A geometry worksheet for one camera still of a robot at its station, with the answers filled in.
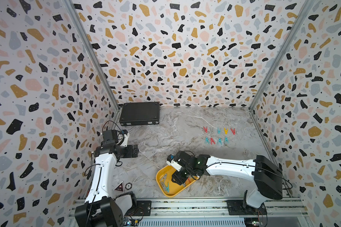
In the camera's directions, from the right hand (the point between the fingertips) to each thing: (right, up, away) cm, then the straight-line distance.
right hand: (174, 177), depth 78 cm
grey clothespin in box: (-6, -3, +6) cm, 9 cm away
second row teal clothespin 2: (+36, +18, +23) cm, 46 cm away
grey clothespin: (+28, +24, +29) cm, 46 cm away
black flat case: (-28, +37, +35) cm, 58 cm away
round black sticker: (-27, -6, +4) cm, 28 cm away
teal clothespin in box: (-4, -6, +2) cm, 8 cm away
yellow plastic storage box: (0, -6, +1) cm, 6 cm away
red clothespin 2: (+44, +23, +29) cm, 57 cm away
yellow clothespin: (+38, +24, +28) cm, 53 cm away
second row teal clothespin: (+23, +18, +23) cm, 37 cm away
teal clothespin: (+33, +24, +29) cm, 50 cm away
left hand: (-25, +15, +3) cm, 30 cm away
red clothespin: (+23, +25, +30) cm, 45 cm away
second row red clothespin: (+26, +17, +23) cm, 39 cm away
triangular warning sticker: (-32, -7, +3) cm, 32 cm away
